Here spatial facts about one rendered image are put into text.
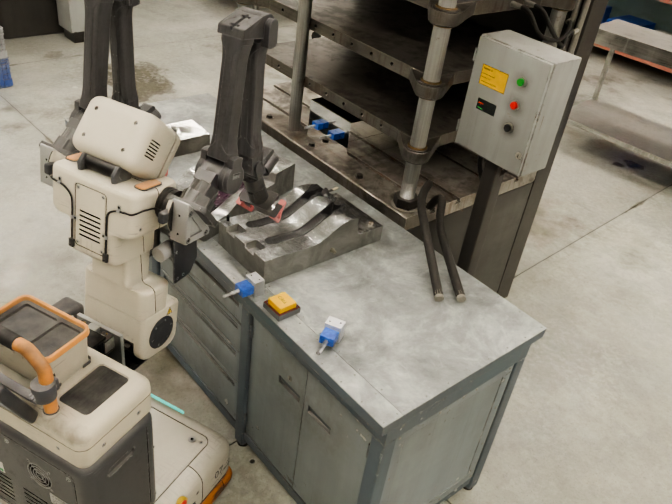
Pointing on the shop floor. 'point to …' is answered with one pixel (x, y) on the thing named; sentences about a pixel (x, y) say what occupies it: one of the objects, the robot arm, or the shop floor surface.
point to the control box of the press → (510, 119)
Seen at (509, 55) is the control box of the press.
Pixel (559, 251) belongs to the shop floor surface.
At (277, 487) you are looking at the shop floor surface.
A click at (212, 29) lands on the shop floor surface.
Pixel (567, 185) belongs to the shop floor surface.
